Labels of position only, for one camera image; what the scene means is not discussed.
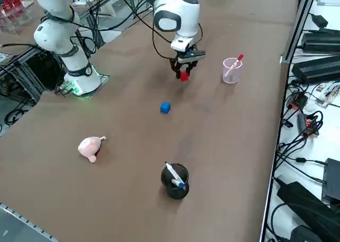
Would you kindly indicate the blue magnetic block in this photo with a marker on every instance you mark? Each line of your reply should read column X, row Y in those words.
column 165, row 108

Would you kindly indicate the small black power adapter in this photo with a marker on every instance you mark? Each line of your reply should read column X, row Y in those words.
column 320, row 19

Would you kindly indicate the black mesh pen cup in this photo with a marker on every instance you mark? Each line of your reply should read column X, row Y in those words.
column 175, row 191

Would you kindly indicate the white post bracket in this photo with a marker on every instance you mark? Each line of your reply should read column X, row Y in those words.
column 284, row 59

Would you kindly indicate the large black power brick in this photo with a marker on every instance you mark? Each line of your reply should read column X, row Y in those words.
column 297, row 194

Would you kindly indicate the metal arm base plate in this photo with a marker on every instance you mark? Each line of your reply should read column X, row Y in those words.
column 99, row 81

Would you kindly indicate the long black ribbed box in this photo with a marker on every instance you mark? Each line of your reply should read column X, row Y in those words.
column 322, row 41
column 316, row 67

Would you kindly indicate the white marker with red cap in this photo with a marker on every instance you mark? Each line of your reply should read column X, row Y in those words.
column 233, row 65

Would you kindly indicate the aluminium profile post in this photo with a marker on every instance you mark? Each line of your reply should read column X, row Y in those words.
column 300, row 21

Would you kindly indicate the pink plush toy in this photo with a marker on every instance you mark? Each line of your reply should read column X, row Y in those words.
column 87, row 146

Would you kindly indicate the clear plastic cup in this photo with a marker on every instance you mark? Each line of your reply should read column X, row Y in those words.
column 229, row 77

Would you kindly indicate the black flat box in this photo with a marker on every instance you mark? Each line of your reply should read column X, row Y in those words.
column 332, row 179

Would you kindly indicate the aluminium rail with holes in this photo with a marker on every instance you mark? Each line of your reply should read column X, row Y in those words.
column 16, row 218

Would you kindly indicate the clear acrylic shelf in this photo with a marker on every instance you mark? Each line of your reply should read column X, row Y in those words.
column 16, row 23

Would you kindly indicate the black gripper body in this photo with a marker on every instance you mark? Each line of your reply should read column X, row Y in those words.
column 191, row 55

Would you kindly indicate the circuit boards in clear bag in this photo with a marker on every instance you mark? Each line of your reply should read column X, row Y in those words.
column 329, row 92

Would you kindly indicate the red magnetic block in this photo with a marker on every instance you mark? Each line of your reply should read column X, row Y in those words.
column 184, row 77

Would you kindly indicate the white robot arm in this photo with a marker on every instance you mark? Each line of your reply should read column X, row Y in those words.
column 53, row 35

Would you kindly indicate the white marker with blue cap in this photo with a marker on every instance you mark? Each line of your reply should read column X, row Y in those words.
column 174, row 175

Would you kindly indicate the black and orange device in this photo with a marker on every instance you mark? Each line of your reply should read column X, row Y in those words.
column 308, row 126
column 298, row 100

